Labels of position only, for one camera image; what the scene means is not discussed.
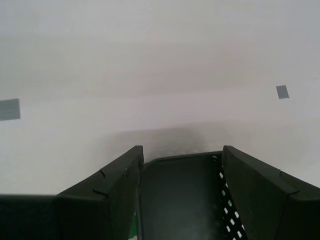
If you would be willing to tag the grey rectangular tape patch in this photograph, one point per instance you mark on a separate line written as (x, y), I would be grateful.
(10, 109)

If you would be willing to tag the green block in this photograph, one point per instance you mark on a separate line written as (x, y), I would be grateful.
(134, 225)

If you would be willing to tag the grey square tape patch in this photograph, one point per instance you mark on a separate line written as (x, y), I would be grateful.
(282, 92)

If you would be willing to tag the black perforated plastic basket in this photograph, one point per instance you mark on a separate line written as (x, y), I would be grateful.
(180, 197)

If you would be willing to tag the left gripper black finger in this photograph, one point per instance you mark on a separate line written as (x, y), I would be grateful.
(87, 215)
(275, 207)

